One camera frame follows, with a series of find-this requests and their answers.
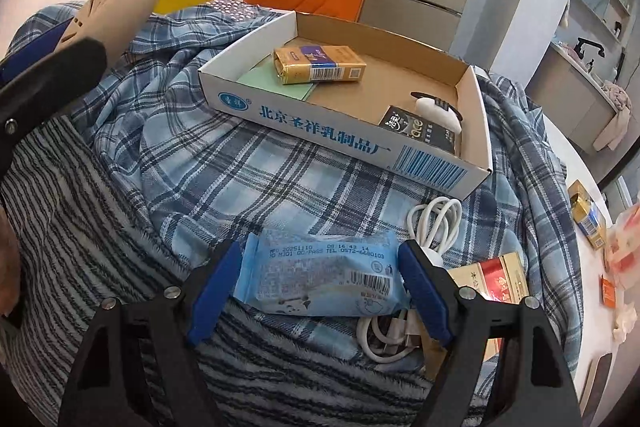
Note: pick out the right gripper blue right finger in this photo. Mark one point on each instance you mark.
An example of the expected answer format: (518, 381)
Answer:
(532, 386)

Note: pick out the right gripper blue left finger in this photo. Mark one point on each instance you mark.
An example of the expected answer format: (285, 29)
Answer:
(136, 364)

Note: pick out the red gold cigarette carton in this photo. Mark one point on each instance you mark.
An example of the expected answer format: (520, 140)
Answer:
(500, 279)

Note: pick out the blue wet wipes pack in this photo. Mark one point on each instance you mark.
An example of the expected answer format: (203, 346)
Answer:
(307, 275)

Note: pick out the gold cigarette pack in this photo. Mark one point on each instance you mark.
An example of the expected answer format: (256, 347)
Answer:
(313, 63)

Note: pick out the person's left hand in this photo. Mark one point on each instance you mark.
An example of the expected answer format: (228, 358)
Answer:
(10, 266)

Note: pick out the black phone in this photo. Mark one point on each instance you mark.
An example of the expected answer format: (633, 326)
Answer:
(593, 391)

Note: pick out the beige round compact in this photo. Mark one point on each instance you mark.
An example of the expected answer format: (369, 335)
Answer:
(113, 23)

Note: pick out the orange small packet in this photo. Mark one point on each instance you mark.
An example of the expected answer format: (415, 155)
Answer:
(608, 293)

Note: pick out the crumpled white tissue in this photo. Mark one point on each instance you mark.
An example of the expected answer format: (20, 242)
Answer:
(625, 319)

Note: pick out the grey striped fabric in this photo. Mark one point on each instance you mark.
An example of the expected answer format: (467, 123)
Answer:
(80, 243)

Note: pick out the pink plastic bag cup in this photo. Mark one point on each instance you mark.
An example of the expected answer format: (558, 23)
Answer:
(622, 248)

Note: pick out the gold pack on table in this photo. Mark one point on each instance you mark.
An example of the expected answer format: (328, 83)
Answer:
(587, 216)

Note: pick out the blue plaid shirt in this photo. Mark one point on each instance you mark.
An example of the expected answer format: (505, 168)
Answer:
(194, 175)

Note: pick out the sequin patterned pouch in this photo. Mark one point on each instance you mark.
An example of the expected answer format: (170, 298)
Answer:
(236, 10)

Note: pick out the green paper card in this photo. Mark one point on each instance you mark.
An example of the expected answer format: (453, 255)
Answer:
(264, 76)

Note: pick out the pink towel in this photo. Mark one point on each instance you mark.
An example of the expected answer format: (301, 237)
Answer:
(614, 132)

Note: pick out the black small box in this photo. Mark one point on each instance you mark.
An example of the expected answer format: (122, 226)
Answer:
(433, 133)

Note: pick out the bathroom vanity cabinet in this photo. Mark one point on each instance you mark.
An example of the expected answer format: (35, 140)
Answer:
(570, 97)

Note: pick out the white cardboard tray box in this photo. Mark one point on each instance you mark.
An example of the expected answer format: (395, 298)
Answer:
(347, 116)

